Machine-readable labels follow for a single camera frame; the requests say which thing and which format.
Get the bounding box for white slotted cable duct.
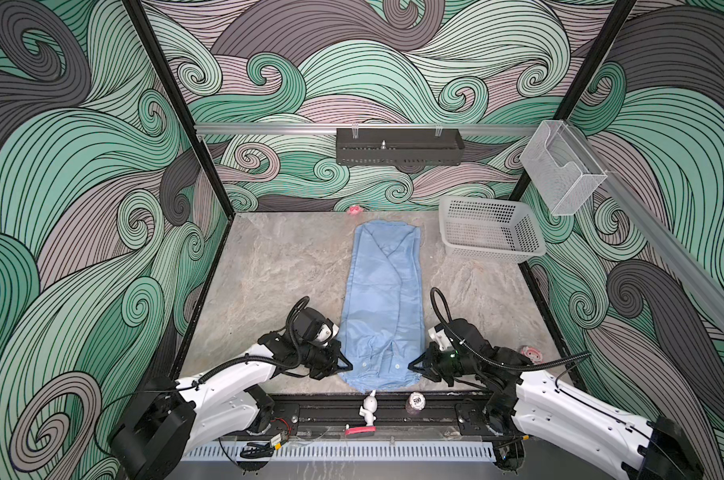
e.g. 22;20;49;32
182;440;496;463

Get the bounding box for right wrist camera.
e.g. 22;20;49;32
428;318;477;352

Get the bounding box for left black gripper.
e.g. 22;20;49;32
298;338;354;378

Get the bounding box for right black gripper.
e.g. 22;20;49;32
405;342;481;387

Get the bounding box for white perforated plastic basket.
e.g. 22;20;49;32
439;196;547;264

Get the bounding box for aluminium rail right wall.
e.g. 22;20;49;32
574;128;724;334

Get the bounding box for aluminium rail wall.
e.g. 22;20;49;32
574;128;724;334
194;122;538;137

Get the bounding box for left black cable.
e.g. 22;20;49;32
91;295;315;457

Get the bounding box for light blue long sleeve shirt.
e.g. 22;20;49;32
339;220;426;392

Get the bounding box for aluminium rail back wall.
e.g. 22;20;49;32
194;122;538;137

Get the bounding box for small round white figurine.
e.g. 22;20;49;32
405;392;426;416

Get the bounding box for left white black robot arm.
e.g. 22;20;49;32
106;334;353;479

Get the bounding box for clear plastic wall bin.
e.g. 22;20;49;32
520;120;607;216

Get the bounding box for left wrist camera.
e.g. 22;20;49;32
293;307;339;347

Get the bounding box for white rabbit figurine pink base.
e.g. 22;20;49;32
344;390;378;439

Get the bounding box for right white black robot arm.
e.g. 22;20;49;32
409;341;705;479

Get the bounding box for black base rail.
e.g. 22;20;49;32
270;391;518;439

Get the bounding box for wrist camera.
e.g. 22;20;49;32
293;307;339;347
428;318;477;352

